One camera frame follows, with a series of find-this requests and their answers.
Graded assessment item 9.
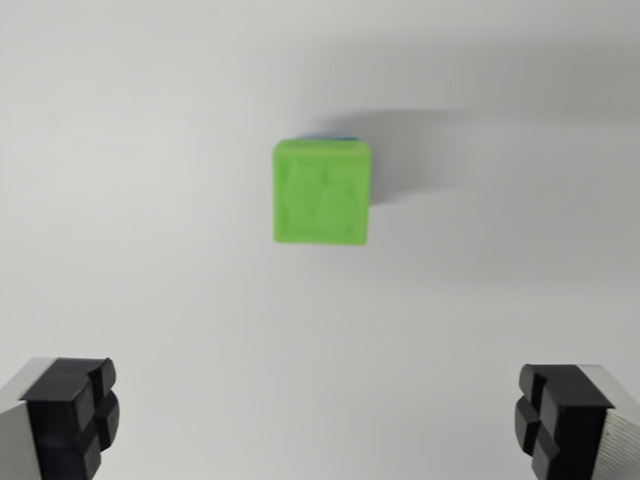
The green embossed cube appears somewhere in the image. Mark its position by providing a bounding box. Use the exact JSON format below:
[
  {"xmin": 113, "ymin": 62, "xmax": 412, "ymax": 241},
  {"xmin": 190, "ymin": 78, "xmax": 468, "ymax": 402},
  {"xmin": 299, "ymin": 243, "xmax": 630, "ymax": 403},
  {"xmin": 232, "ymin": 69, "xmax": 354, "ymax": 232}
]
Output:
[{"xmin": 272, "ymin": 138, "xmax": 373, "ymax": 248}]

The gripper left finger with black rubber pad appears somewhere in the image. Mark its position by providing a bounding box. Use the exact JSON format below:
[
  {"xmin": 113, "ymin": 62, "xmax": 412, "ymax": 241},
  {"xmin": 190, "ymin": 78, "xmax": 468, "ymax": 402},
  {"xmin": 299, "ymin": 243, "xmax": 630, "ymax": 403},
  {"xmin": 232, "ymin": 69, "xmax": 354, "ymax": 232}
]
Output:
[{"xmin": 0, "ymin": 356, "xmax": 121, "ymax": 480}]

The blue embossed cube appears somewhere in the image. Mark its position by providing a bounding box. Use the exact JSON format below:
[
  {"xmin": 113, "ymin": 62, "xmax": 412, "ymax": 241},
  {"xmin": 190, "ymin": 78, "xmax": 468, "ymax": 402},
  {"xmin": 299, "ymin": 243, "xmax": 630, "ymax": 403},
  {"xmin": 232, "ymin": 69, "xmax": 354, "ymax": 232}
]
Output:
[{"xmin": 292, "ymin": 131, "xmax": 362, "ymax": 142}]

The gripper right finger with black rubber pad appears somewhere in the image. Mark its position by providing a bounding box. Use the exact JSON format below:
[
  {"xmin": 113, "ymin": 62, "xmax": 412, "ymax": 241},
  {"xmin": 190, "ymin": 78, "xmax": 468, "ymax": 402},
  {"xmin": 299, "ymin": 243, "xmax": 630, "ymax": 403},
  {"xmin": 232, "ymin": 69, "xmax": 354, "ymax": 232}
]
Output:
[{"xmin": 513, "ymin": 363, "xmax": 640, "ymax": 480}]

